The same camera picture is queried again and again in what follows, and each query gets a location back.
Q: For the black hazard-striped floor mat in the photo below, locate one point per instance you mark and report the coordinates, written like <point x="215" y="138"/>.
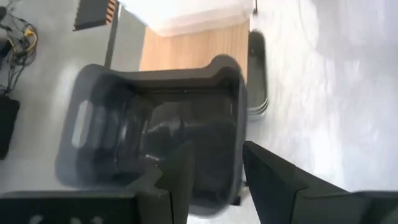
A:
<point x="91" y="14"/>

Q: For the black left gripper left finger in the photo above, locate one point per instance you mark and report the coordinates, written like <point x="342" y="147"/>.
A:
<point x="93" y="208"/>

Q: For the black box on floor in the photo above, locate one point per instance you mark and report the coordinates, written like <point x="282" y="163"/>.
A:
<point x="7" y="127"/>

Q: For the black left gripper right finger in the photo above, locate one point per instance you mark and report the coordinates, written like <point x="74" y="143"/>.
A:
<point x="311" y="208"/>

